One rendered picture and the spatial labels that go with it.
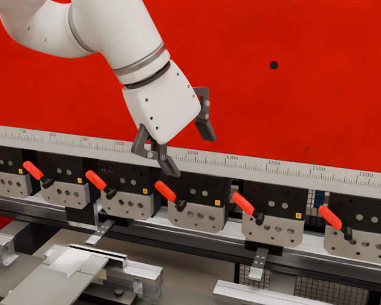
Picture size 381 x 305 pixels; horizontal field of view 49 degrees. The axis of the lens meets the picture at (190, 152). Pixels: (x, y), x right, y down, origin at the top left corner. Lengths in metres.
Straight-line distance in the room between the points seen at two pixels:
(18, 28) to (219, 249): 1.11
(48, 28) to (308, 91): 0.55
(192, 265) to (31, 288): 1.79
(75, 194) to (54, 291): 0.27
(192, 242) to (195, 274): 1.38
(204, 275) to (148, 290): 1.55
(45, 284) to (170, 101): 0.80
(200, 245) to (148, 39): 1.02
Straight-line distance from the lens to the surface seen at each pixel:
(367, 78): 0.93
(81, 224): 1.36
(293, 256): 1.44
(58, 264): 1.36
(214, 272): 2.90
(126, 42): 0.58
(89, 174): 1.15
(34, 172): 1.25
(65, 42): 0.63
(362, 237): 1.07
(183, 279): 2.84
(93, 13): 0.58
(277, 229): 1.09
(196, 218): 1.11
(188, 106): 0.65
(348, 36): 0.92
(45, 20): 0.62
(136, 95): 0.61
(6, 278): 1.57
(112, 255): 1.37
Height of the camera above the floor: 1.79
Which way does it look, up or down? 22 degrees down
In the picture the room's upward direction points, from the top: straight up
